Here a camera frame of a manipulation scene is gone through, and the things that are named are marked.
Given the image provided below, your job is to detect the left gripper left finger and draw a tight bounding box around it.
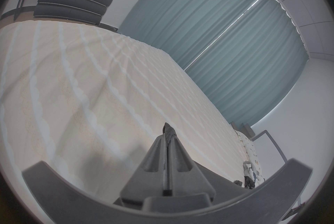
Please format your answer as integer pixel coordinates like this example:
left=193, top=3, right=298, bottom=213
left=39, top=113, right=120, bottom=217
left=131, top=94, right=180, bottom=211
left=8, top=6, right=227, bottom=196
left=113, top=135, right=169, bottom=210

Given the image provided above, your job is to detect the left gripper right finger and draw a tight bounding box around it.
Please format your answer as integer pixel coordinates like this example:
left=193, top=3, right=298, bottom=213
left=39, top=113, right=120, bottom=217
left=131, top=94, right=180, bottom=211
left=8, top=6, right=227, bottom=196
left=168, top=135, right=216, bottom=212

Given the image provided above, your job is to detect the black T-shirt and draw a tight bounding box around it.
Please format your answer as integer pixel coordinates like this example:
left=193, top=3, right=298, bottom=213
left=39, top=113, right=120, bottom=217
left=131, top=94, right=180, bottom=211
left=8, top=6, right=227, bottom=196
left=162, top=122, right=251, bottom=193

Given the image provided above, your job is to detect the pile of clothes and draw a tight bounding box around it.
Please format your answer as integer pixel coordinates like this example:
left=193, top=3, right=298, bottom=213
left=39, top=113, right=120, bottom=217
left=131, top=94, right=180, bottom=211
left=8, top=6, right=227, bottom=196
left=243, top=160, right=264, bottom=188

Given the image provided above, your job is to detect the bed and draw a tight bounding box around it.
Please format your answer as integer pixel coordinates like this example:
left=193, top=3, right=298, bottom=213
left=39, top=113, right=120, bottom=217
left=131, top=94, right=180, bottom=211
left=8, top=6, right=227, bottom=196
left=0, top=20, right=304, bottom=206

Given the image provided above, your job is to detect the white printed pillow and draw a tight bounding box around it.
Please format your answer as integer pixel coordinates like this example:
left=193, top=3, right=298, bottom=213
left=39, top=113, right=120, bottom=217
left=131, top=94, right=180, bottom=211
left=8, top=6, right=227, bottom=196
left=236, top=130, right=264, bottom=181

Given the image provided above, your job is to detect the grey bedside table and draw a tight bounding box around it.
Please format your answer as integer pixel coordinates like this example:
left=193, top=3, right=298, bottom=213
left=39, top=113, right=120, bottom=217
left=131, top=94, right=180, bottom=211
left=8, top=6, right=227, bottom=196
left=230, top=121, right=255, bottom=140

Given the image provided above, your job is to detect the blue-green curtain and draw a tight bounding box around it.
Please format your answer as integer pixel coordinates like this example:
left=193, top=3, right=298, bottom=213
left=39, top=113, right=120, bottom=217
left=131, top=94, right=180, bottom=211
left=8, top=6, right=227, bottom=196
left=119, top=0, right=264, bottom=69
left=184, top=0, right=311, bottom=127

